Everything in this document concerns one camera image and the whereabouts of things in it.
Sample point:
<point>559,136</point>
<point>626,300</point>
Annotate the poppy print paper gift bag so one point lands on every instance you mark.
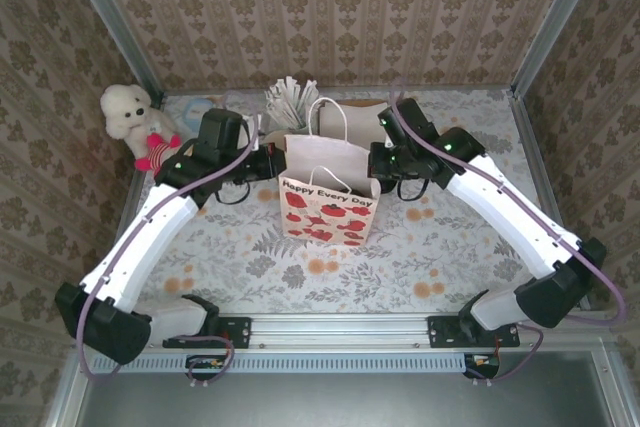
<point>325,217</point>

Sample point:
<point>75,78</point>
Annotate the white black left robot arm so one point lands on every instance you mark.
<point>140,247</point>

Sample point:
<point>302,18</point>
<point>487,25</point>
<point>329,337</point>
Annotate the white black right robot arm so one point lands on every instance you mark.
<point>510,212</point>

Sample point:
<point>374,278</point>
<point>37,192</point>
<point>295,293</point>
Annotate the light blue round toy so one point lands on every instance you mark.
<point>192,114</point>

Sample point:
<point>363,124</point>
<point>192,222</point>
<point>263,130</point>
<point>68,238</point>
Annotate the white paper napkin stack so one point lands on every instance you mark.
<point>360,122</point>

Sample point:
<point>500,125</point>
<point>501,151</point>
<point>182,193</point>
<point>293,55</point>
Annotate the pale green holder cup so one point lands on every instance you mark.
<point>306,124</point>

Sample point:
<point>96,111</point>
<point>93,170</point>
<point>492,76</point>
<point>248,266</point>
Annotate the white wrapped straws bundle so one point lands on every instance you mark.
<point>285,97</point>

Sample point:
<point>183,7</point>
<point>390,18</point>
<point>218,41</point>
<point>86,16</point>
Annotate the pink red striped plush toy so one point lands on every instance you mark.
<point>155,152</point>

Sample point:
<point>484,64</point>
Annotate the beige paper stick packets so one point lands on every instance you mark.
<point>311,94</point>

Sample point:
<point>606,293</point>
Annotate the floral patterned table cover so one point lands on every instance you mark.
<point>400,257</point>

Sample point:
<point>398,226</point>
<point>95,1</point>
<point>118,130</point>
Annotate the white teddy bear plush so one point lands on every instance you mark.
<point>122,107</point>

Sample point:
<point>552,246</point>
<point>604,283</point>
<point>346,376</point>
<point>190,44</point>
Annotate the grey metal panel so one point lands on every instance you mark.
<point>325,404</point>

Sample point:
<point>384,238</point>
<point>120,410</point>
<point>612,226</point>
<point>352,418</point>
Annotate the aluminium side rail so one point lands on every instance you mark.
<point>132,197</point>
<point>536,157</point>

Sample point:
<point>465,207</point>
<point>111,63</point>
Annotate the aluminium back rail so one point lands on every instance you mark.
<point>500,89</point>

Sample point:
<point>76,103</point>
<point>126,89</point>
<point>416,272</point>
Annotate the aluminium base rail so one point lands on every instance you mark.
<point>340,332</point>

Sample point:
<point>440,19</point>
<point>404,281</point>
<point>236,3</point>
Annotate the aluminium frame post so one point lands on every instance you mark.
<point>562,7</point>
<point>107,7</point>

